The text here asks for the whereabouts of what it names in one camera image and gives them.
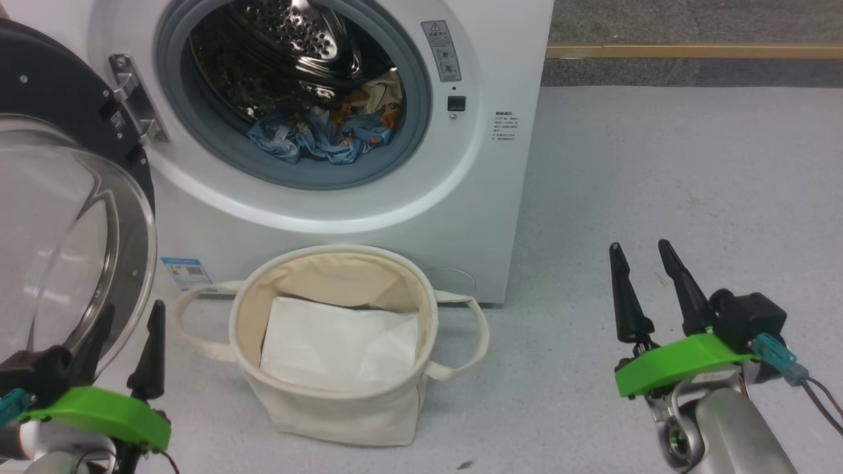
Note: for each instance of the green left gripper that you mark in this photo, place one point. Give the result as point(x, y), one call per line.
point(99, 411)

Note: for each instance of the grey warning label sticker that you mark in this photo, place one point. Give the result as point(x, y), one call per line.
point(441, 51)

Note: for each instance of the white folded sheet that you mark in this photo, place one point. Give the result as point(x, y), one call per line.
point(336, 342)

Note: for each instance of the small printed text label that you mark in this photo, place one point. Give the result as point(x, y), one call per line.
point(505, 126)

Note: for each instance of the blue energy label sticker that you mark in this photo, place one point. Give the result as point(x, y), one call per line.
point(187, 273)

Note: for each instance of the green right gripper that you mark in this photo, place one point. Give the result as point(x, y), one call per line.
point(678, 362)

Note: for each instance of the white front-load washing machine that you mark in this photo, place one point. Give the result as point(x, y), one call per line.
point(395, 217)

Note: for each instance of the silver metal door hinge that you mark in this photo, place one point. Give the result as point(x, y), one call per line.
point(135, 99)

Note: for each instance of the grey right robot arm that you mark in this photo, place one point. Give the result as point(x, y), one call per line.
point(731, 434)

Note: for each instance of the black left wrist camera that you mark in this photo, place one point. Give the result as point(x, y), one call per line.
point(36, 372)

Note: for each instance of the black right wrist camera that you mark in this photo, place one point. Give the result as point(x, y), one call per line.
point(751, 319)

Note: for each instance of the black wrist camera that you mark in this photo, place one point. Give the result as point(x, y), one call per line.
point(751, 319)
point(36, 372)

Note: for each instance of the black round glass washer door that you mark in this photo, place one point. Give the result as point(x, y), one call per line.
point(59, 99)

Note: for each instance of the cream canvas laundry basket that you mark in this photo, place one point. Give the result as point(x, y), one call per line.
point(342, 411)

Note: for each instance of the blue cartoon print garment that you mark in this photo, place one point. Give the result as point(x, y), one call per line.
point(316, 138)

